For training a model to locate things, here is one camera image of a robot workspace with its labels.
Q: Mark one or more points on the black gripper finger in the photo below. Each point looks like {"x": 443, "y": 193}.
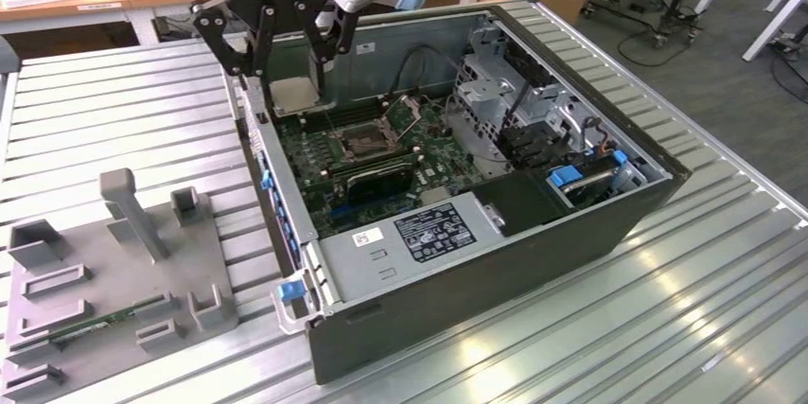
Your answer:
{"x": 319, "y": 44}
{"x": 253, "y": 58}

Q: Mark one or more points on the square silver CPU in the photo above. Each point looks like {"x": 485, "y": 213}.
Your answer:
{"x": 294, "y": 94}

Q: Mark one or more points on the black RAM slot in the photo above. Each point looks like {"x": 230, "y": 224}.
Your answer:
{"x": 361, "y": 105}
{"x": 354, "y": 116}

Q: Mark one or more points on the CPU socket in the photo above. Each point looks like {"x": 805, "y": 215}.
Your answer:
{"x": 370, "y": 141}

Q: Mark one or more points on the blue expansion slot tab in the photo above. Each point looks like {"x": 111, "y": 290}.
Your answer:
{"x": 266, "y": 179}

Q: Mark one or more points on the thin metal locking lever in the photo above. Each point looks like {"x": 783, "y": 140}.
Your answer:
{"x": 330, "y": 122}

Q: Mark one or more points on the silver disk cage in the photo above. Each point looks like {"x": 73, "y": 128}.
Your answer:
{"x": 481, "y": 106}

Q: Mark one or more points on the black glossy square module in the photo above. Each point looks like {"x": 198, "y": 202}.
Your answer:
{"x": 379, "y": 184}

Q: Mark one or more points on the green motherboard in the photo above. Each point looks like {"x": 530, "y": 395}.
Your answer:
{"x": 439, "y": 163}

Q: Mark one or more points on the small silver heatsink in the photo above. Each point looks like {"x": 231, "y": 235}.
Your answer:
{"x": 435, "y": 196}

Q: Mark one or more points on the black disk bay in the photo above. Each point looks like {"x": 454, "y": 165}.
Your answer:
{"x": 530, "y": 144}

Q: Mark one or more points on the grey power supply with label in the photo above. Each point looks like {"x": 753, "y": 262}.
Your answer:
{"x": 361, "y": 267}

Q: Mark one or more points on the hard disk in blue carrier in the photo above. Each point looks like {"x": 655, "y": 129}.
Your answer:
{"x": 563, "y": 176}

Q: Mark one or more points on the blue case latch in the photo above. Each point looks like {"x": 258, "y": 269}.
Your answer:
{"x": 291, "y": 293}

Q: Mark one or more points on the grey parts rack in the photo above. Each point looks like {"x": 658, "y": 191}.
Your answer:
{"x": 126, "y": 281}

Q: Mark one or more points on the small blue clip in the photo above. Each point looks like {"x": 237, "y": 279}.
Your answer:
{"x": 619, "y": 157}

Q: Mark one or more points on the green RAM stick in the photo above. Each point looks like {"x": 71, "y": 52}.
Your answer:
{"x": 95, "y": 323}

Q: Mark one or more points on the black open PC case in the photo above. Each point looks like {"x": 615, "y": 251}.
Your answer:
{"x": 506, "y": 304}

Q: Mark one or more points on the white desk frame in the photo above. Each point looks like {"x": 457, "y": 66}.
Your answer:
{"x": 767, "y": 35}

